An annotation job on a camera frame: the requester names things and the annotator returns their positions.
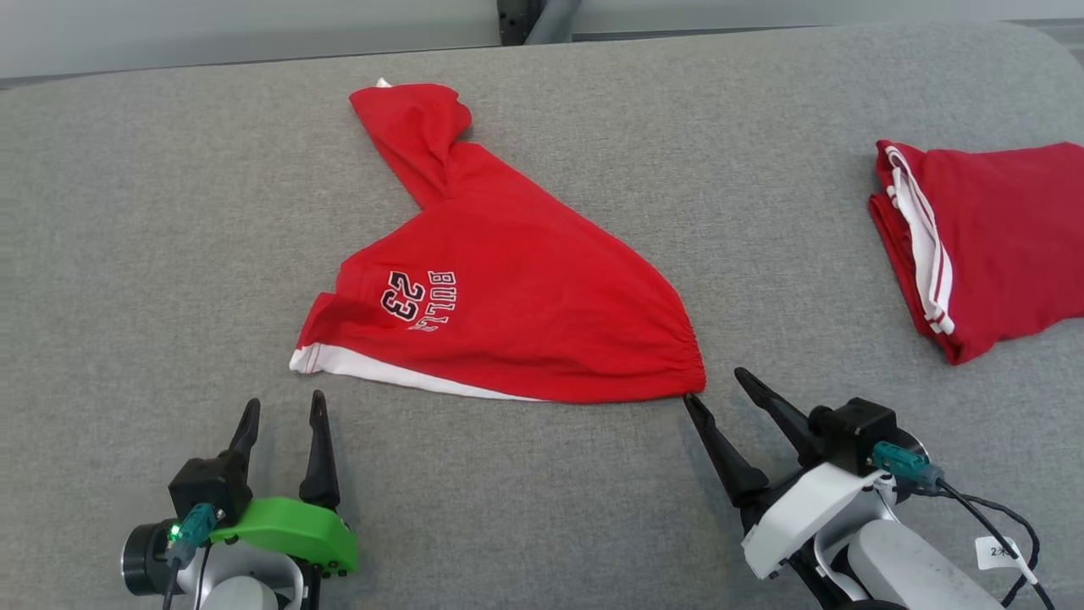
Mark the teal left camera connector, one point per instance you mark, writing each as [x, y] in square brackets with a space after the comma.
[193, 525]

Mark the teal right camera connector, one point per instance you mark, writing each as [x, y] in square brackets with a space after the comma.
[902, 464]

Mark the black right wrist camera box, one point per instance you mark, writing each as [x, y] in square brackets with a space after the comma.
[855, 432]

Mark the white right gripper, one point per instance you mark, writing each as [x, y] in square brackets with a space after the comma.
[804, 517]

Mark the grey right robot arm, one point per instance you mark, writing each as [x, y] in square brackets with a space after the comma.
[915, 568]

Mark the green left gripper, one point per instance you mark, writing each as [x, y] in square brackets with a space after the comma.
[292, 529]

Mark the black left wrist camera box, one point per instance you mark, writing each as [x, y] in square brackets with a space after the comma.
[207, 487]

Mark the red basketball shorts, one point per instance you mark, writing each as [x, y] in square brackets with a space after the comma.
[525, 280]

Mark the red jersey with white sleeves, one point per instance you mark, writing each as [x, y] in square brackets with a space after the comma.
[1008, 229]

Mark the teal camera connector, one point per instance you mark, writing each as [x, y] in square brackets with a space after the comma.
[902, 464]
[193, 525]

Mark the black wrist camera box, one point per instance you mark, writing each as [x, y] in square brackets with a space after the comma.
[207, 487]
[855, 432]

